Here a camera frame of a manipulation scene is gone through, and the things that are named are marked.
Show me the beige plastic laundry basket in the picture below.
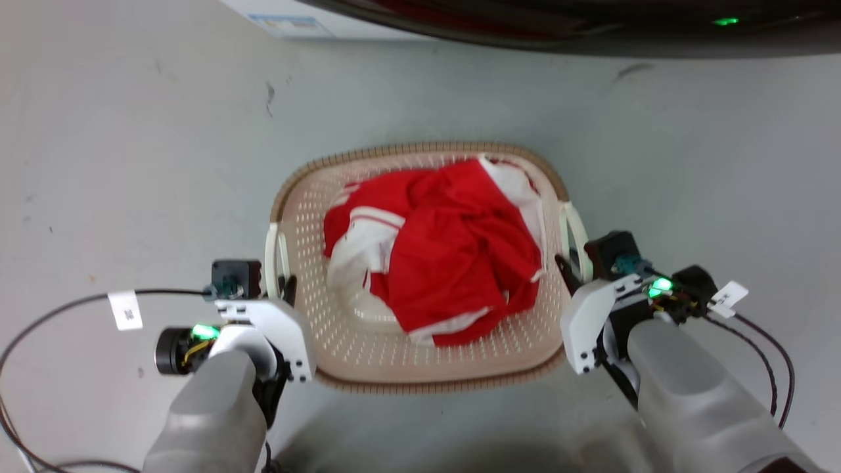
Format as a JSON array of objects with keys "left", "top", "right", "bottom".
[{"left": 264, "top": 141, "right": 595, "bottom": 395}]

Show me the white left cable tag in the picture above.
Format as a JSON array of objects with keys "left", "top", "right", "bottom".
[{"left": 107, "top": 290, "right": 144, "bottom": 331}]

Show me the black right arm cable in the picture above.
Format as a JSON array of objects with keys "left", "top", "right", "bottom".
[
  {"left": 704, "top": 315, "right": 779, "bottom": 417},
  {"left": 733, "top": 312, "right": 796, "bottom": 430}
]

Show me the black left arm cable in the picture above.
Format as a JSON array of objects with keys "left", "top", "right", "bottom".
[{"left": 0, "top": 288, "right": 215, "bottom": 473}]

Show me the white right cable tag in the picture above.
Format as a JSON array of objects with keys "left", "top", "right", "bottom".
[{"left": 707, "top": 281, "right": 750, "bottom": 320}]

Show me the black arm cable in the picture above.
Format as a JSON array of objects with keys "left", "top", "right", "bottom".
[
  {"left": 733, "top": 312, "right": 796, "bottom": 430},
  {"left": 704, "top": 315, "right": 779, "bottom": 417},
  {"left": 0, "top": 288, "right": 215, "bottom": 473}
]

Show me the dark washing machine door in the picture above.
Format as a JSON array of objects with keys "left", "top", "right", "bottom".
[{"left": 296, "top": 0, "right": 841, "bottom": 60}]

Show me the red and white garment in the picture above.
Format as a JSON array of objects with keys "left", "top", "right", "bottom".
[{"left": 323, "top": 155, "right": 548, "bottom": 348}]

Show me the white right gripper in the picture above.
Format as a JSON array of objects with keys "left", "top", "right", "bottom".
[{"left": 554, "top": 254, "right": 651, "bottom": 376}]

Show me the white cable tag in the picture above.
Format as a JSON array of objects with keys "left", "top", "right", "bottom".
[
  {"left": 707, "top": 281, "right": 750, "bottom": 320},
  {"left": 107, "top": 290, "right": 144, "bottom": 331}
]

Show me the white washing machine body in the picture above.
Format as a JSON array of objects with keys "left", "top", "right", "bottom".
[{"left": 220, "top": 0, "right": 431, "bottom": 41}]

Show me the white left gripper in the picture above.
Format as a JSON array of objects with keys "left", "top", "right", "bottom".
[{"left": 214, "top": 274, "right": 317, "bottom": 384}]

